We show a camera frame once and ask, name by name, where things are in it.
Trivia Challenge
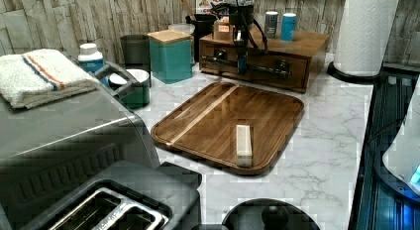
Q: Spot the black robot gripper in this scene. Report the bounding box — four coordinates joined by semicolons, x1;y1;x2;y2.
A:
228;0;255;74

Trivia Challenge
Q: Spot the wooden drawer with black handle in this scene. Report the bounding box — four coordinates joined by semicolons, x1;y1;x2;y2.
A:
199;41;308;93

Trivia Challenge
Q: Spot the wooden drawer cabinet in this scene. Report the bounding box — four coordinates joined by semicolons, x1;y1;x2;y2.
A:
199;32;329;90

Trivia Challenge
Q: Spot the small wooden organizer box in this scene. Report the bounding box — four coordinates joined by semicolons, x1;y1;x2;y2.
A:
213;16;234;41

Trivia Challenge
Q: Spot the grey salt shaker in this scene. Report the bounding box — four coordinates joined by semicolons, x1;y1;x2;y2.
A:
264;11;278;39

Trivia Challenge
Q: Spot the black utensil holder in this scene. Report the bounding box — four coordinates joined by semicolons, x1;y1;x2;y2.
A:
185;14;217;52

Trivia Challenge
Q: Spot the blue pepper shaker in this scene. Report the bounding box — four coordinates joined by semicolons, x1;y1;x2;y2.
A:
280;13;296;42

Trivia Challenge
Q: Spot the clear glass jar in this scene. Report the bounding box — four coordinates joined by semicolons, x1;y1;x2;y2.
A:
168;23;195;36

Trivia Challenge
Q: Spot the wooden spoon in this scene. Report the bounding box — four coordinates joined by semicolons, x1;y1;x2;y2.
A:
180;0;196;21

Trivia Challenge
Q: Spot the teal canister with wooden lid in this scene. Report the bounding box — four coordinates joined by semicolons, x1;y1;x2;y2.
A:
149;30;192;84

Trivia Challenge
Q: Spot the wooden cutting board tray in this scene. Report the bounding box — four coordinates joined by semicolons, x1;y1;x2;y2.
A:
151;82;304;175

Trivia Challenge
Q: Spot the pale wooden block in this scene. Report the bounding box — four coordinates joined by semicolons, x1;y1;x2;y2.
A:
236;125;253;168

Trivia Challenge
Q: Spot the dark grey cylindrical canister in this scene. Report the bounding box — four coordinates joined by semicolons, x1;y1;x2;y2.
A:
120;35;151;71

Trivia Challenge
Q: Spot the green mug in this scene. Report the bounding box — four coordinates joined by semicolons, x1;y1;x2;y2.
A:
109;69;151;109

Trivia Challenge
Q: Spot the black paper towel holder base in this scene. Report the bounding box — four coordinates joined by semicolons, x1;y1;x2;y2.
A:
327;61;380;85

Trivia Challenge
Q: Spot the white paper towel roll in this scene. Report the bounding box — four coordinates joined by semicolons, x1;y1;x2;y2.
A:
333;0;399;77

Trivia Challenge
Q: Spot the white and blue bottle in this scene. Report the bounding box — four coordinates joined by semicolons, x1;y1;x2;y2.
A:
77;43;105;74

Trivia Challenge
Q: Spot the stainless steel toaster oven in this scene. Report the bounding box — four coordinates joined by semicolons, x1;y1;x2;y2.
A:
0;60;161;222

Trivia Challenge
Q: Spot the black round lid with knob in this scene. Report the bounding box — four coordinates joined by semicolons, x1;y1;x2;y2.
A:
222;198;320;230

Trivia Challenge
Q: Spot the white appliance at right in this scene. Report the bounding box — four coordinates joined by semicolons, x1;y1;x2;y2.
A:
382;83;420;194

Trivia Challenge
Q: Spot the black slot toaster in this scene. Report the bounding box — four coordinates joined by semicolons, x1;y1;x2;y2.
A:
4;161;201;230

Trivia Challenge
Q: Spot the folded white striped towel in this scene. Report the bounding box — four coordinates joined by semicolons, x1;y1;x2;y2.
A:
0;49;99;109

